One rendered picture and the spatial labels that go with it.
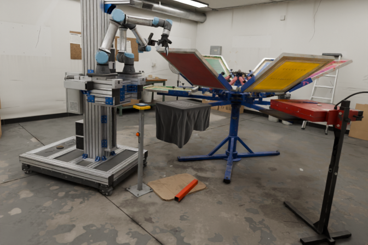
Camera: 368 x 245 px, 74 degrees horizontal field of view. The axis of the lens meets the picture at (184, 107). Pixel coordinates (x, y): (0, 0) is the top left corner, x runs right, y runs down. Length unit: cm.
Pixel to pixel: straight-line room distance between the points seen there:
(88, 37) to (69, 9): 329
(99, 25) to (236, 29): 539
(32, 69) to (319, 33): 633
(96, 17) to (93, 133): 129
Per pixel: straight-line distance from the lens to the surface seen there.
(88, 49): 296
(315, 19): 681
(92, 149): 315
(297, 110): 232
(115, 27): 252
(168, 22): 260
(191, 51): 246
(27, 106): 598
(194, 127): 274
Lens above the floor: 145
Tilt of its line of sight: 11 degrees down
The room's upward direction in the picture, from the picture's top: 3 degrees clockwise
